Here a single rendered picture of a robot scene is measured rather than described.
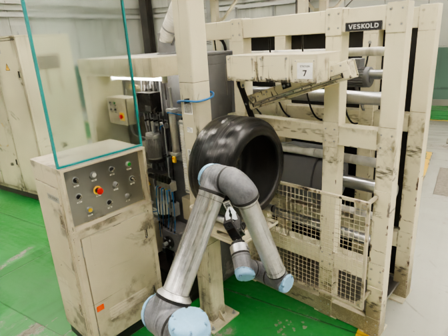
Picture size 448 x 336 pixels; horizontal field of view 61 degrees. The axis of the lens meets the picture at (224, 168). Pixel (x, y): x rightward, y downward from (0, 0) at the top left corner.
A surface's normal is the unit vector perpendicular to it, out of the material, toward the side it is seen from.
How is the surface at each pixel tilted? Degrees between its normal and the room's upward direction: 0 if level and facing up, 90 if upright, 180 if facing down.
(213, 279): 90
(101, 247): 90
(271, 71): 90
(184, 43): 90
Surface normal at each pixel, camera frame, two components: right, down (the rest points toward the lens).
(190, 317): -0.05, -0.94
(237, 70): -0.68, 0.27
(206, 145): -0.57, -0.37
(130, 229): 0.73, 0.18
